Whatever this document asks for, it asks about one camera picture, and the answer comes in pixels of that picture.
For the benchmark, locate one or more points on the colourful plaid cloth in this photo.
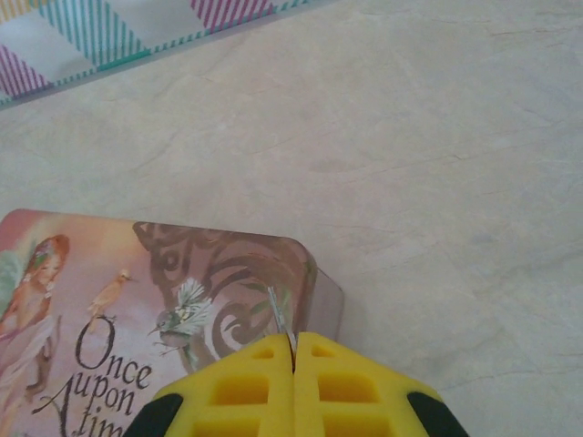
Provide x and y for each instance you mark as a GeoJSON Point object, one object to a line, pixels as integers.
{"type": "Point", "coordinates": [73, 82]}

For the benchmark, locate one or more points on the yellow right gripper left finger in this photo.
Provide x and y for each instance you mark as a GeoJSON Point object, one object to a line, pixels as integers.
{"type": "Point", "coordinates": [228, 400]}

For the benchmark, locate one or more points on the pink illustrated storybook tin box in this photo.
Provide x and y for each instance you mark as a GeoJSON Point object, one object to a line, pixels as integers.
{"type": "Point", "coordinates": [136, 273]}

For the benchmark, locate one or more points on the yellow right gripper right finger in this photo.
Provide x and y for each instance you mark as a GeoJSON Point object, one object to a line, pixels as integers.
{"type": "Point", "coordinates": [364, 400]}

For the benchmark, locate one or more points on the silver key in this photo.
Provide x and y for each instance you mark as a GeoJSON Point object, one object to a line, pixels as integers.
{"type": "Point", "coordinates": [279, 314]}

